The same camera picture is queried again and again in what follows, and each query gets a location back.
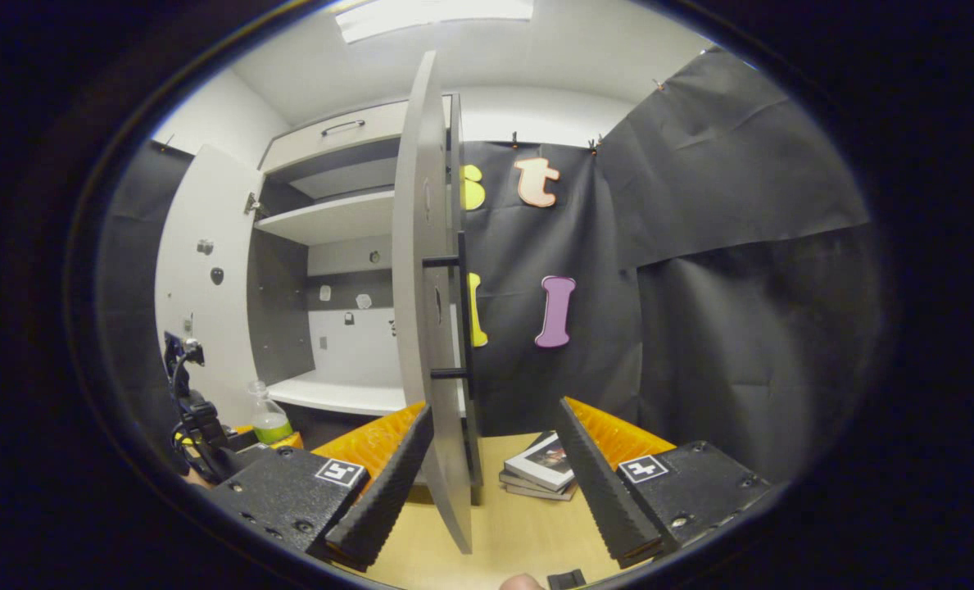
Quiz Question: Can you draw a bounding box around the white and grey cabinet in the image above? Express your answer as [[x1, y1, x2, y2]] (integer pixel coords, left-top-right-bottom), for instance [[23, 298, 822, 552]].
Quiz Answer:
[[245, 94, 484, 505]]

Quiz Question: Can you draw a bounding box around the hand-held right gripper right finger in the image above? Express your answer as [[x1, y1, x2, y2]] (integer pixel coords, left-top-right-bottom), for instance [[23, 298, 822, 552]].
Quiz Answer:
[[556, 397, 774, 570]]

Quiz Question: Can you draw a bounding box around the large ceiling light panel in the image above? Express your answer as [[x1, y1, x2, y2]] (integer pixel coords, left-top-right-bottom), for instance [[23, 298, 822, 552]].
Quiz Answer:
[[335, 0, 535, 44]]

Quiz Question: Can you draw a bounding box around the grey book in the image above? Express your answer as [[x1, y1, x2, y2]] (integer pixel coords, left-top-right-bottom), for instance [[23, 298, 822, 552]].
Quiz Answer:
[[499, 470, 573, 497], [505, 483, 578, 502]]

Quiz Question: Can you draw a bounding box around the white picture-cover book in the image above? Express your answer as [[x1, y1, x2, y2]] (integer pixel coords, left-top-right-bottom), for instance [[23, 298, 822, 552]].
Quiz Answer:
[[505, 432, 578, 491]]

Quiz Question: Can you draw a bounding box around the clear bottle with green label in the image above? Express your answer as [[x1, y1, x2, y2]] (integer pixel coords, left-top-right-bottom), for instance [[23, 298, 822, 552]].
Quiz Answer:
[[247, 381, 295, 446]]

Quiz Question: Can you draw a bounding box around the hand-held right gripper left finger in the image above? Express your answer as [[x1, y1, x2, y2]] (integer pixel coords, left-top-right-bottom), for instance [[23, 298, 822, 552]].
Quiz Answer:
[[206, 402, 435, 573]]

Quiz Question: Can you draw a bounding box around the white cabinet drawer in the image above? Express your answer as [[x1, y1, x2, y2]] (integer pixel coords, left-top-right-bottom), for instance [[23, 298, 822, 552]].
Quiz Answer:
[[259, 100, 410, 173]]

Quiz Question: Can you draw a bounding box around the white cabinet door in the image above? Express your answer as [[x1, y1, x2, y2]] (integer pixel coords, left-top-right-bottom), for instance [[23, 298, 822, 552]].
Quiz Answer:
[[155, 143, 265, 427], [392, 51, 478, 555]]

